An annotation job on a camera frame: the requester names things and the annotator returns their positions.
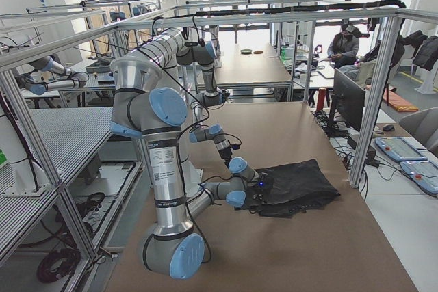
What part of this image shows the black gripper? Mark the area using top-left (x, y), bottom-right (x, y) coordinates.
top-left (218, 143), bottom-right (236, 165)
top-left (251, 172), bottom-right (274, 202)

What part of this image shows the black t-shirt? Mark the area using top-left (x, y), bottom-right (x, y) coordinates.
top-left (235, 159), bottom-right (340, 217)

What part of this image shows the red bottle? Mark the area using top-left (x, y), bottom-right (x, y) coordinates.
top-left (315, 88), bottom-right (326, 111)

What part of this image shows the black computer monitor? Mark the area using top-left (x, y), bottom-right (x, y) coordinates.
top-left (325, 70), bottom-right (365, 137)

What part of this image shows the computer mouse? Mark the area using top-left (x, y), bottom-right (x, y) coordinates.
top-left (382, 124), bottom-right (396, 132)

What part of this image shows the blue teach pendant far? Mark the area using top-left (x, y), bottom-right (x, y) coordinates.
top-left (374, 137), bottom-right (427, 162)

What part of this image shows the blue teach pendant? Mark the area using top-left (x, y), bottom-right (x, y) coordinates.
top-left (374, 137), bottom-right (427, 162)
top-left (400, 161), bottom-right (437, 196)

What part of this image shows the seated person with mask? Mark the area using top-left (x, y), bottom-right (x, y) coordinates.
top-left (327, 24), bottom-right (359, 68)

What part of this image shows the blue teach pendant near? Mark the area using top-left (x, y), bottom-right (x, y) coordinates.
top-left (400, 161), bottom-right (437, 196)

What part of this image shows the black braided cable bundle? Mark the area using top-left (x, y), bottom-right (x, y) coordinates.
top-left (150, 0), bottom-right (407, 23)

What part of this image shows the aluminium cage frame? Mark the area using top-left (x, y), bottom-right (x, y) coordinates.
top-left (1, 0), bottom-right (437, 264)

